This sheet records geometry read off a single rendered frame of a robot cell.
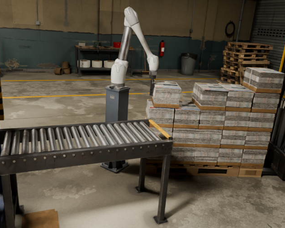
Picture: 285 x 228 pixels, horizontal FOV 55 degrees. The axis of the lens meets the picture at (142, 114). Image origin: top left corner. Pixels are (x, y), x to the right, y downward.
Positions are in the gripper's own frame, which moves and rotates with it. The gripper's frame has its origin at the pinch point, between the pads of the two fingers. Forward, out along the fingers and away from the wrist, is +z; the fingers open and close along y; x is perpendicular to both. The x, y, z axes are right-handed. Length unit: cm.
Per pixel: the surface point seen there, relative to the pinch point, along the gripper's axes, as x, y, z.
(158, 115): -8.8, -18.8, 21.1
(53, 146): 81, -117, 18
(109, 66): 78, 575, 66
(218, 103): -74, -19, 3
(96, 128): 54, -78, 17
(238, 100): -96, -18, -3
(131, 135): 23, -90, 17
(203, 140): -64, -19, 47
